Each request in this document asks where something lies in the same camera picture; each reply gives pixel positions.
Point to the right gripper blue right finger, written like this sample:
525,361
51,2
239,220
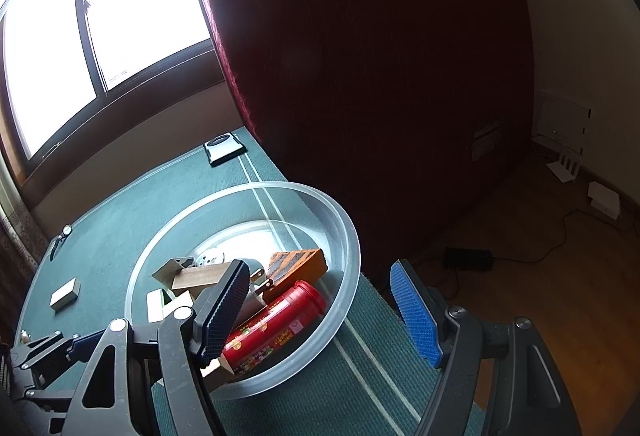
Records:
450,339

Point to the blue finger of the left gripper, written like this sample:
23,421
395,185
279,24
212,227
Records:
42,343
82,346

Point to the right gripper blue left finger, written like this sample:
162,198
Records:
187,344

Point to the light wooden long block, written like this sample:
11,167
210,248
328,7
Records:
159,305

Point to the white painted wooden block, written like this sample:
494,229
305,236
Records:
65,295

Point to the brown wooden block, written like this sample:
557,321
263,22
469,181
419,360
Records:
197,278

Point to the red cylindrical can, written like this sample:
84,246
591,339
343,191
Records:
271,329

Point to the orange triangular wedge block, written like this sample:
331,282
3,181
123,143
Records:
285,268

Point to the clear plastic bowl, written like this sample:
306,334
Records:
254,221

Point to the zebra striped triangular block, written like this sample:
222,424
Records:
166,273

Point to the white usb wall charger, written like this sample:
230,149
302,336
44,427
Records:
254,301

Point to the beige patterned curtain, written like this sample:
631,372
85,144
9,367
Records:
22,246

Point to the black smartphone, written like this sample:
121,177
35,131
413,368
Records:
223,148

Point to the red curtain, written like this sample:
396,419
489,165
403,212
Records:
403,111

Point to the wooden framed window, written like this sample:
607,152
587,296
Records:
77,74

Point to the wristwatch with black strap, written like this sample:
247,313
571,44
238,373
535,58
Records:
60,240

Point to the white wall panel box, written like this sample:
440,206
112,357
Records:
562,122

